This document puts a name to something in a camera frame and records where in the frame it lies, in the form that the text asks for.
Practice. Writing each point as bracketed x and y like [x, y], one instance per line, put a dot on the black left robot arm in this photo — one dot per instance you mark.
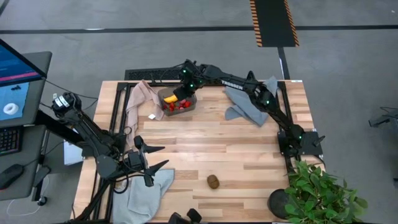
[90, 133]

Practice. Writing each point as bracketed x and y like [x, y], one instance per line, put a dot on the light grey towel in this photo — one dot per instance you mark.
[143, 202]

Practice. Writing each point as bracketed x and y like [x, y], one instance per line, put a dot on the grey fruit container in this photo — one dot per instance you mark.
[183, 112]

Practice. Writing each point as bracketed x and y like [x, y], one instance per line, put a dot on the black blocky device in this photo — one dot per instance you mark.
[194, 214]

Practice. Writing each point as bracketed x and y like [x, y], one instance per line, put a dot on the green potted plant black pot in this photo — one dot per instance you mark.
[317, 196]

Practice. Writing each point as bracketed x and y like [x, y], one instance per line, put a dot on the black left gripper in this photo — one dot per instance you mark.
[135, 161]

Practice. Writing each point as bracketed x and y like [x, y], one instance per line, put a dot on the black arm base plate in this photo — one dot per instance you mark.
[90, 152]
[311, 144]

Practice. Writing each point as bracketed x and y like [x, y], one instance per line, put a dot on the pink peach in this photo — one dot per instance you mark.
[182, 101]

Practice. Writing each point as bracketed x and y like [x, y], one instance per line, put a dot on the black computer mouse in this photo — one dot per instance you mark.
[11, 174]

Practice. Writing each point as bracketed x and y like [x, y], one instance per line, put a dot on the brown kiwi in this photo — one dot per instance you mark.
[213, 181]

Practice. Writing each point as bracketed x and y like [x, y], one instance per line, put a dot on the black monitor blue pink screen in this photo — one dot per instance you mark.
[15, 67]

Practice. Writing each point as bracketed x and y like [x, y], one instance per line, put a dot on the large yellow banana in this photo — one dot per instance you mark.
[170, 99]

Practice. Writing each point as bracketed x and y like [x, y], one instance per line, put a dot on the blue-grey towel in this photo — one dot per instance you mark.
[245, 109]

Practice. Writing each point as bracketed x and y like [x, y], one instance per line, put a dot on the black mat orange striped edges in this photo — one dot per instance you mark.
[273, 21]

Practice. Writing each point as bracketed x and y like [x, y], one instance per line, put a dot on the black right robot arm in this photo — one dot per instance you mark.
[236, 84]

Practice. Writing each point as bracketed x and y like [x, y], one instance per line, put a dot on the black floor stand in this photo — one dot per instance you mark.
[385, 119]

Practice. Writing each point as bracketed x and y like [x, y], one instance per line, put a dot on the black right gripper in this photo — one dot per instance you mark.
[186, 89]

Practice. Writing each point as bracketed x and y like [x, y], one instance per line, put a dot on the black keyboard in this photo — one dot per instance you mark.
[9, 140]

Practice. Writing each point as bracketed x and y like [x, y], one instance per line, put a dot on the black floor vent grate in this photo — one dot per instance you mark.
[155, 74]

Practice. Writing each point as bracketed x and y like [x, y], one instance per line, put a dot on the white box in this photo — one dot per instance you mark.
[71, 155]

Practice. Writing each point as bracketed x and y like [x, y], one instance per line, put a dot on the beige towel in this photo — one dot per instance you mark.
[141, 93]

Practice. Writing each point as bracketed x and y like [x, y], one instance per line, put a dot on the grey desk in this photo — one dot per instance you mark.
[40, 62]

